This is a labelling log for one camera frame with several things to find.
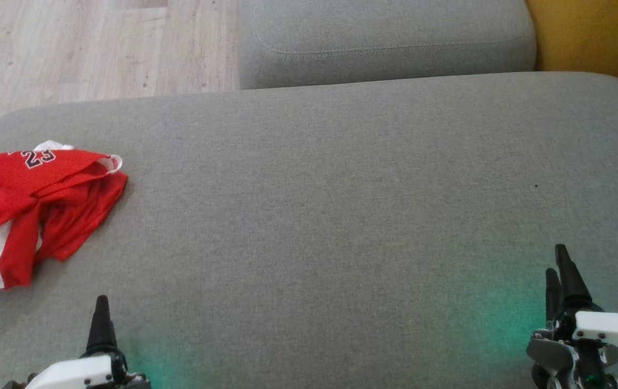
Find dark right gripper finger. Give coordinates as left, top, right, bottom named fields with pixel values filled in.
left=546, top=269, right=562, bottom=322
left=555, top=244, right=594, bottom=313

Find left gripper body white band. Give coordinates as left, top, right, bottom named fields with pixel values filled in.
left=22, top=348, right=152, bottom=389

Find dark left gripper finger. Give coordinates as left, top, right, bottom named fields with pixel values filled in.
left=86, top=295, right=118, bottom=354

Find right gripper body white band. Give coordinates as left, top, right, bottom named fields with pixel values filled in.
left=526, top=308, right=618, bottom=389

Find red shorts with white trim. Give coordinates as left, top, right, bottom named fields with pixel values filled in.
left=0, top=140, right=129, bottom=263

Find large grey sofa seat cushion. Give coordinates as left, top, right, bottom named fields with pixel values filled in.
left=0, top=72, right=618, bottom=389

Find small grey sofa cushion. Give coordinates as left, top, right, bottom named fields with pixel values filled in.
left=238, top=0, right=537, bottom=90

